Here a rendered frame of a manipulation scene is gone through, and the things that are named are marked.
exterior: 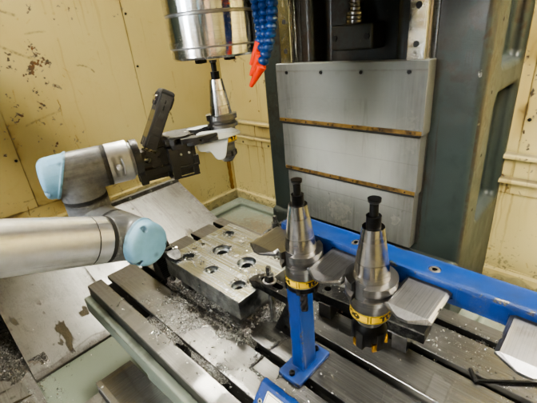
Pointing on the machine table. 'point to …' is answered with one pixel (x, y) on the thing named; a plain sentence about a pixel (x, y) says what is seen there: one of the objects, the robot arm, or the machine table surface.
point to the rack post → (302, 343)
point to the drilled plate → (222, 297)
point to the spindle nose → (208, 28)
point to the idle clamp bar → (333, 303)
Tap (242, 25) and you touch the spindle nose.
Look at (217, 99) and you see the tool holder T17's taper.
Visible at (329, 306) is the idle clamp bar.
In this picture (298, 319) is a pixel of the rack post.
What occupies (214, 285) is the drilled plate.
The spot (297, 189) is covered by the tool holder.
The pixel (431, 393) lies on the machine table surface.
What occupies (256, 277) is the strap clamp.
